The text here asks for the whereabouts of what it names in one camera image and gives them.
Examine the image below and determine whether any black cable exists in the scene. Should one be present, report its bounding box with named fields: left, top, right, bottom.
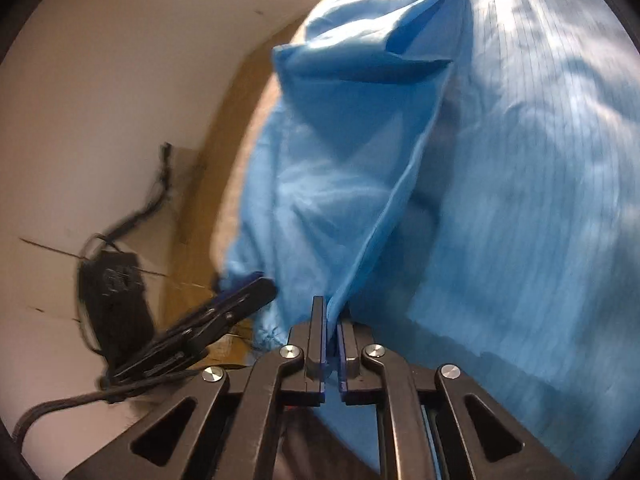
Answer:
left=80, top=142, right=175, bottom=266
left=12, top=367, right=201, bottom=443

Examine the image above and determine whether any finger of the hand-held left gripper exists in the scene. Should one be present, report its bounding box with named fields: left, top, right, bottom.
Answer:
left=107, top=272, right=278, bottom=382

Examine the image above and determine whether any blue striped work coat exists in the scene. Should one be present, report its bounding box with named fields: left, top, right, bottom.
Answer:
left=220, top=0, right=636, bottom=480

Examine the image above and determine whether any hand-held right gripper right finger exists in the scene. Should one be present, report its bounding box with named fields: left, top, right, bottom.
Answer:
left=336, top=321, right=578, bottom=480

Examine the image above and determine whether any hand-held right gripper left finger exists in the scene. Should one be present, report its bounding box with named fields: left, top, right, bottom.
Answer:
left=62, top=296, right=328, bottom=480

